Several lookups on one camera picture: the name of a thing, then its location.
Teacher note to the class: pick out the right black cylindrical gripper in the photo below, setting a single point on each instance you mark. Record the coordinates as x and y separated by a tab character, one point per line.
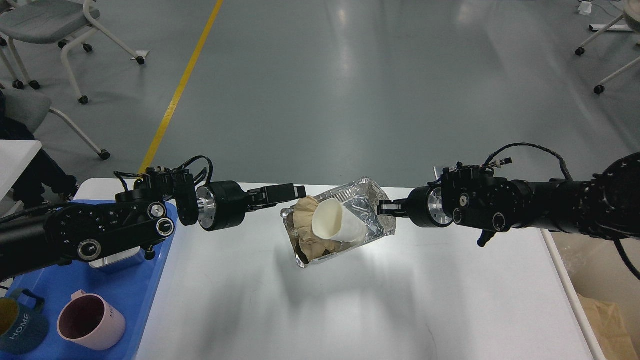
424	207

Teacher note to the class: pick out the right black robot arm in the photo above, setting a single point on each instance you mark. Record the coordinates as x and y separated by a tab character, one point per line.
605	207

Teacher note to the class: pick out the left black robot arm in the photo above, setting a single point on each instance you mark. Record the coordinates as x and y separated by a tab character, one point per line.
48	235

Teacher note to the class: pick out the beige plastic bin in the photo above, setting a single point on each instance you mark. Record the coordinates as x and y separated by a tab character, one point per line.
604	291

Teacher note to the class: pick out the beige cloth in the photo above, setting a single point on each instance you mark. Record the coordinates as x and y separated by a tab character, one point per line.
309	245

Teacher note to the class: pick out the rectangular steel container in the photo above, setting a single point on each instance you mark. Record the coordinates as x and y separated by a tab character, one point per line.
119	262

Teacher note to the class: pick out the dark blue HOME mug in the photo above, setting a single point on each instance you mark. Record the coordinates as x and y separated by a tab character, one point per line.
23	327

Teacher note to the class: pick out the left floor socket plate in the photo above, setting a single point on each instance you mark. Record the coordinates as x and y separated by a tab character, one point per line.
439	171

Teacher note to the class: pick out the grey office chair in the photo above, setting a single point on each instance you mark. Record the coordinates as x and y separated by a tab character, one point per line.
53	21

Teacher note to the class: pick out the seated person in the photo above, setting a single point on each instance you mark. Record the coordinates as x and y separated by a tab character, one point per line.
42	170

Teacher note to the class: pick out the aluminium foil tray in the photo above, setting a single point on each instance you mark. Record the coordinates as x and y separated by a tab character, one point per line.
361	198

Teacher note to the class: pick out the cream white cup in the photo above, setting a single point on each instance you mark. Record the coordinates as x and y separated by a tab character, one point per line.
333	221

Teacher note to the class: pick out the white side table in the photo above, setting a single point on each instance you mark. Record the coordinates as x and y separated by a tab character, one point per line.
15	156

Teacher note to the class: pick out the pink plastic mug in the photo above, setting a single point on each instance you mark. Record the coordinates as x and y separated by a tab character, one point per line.
90	321

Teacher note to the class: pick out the white floor power adapter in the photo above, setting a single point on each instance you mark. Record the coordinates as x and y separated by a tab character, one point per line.
585	8

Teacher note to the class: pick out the left black cylindrical gripper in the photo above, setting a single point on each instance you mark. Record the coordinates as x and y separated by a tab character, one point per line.
224	204

